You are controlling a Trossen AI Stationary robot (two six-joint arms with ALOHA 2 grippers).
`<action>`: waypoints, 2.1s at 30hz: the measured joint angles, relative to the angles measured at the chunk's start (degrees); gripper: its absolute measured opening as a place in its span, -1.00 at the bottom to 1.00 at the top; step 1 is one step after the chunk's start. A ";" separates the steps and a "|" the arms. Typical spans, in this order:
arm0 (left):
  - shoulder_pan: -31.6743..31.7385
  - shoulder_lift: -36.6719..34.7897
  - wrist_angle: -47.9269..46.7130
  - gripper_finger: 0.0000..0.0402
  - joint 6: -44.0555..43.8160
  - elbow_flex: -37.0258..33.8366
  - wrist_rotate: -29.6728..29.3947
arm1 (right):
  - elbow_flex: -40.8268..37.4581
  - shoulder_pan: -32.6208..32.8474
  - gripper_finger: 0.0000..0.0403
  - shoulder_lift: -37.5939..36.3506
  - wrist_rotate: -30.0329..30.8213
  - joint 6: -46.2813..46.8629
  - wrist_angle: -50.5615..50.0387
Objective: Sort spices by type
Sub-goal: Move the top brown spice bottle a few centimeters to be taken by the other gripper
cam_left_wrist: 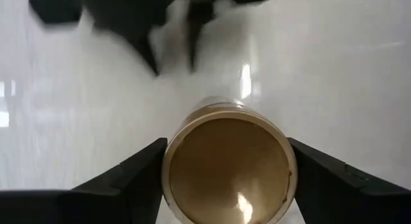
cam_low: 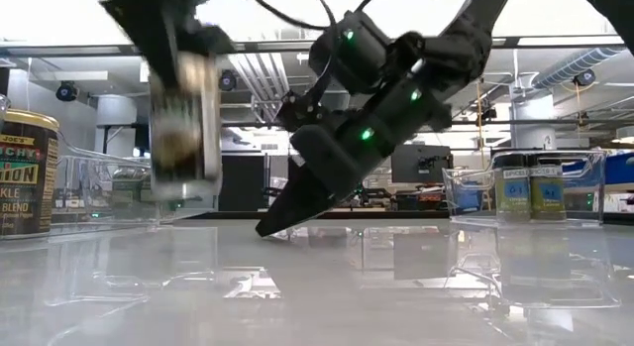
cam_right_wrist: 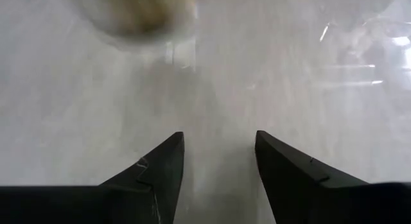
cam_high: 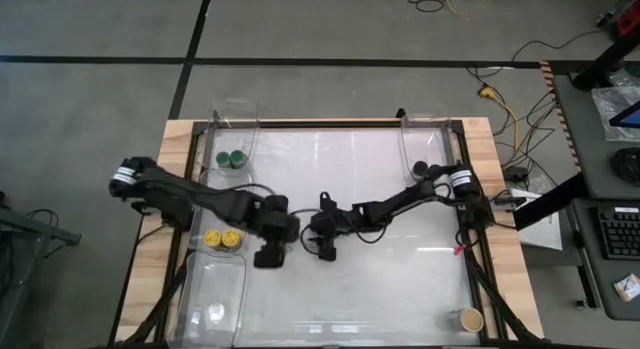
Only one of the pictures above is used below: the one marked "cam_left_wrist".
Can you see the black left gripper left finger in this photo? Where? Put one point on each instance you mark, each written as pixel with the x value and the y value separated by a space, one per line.
pixel 122 201

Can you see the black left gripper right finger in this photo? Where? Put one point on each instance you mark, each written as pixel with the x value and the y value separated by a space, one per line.
pixel 346 204

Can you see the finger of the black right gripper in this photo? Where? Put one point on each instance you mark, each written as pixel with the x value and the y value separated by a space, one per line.
pixel 194 34
pixel 146 47

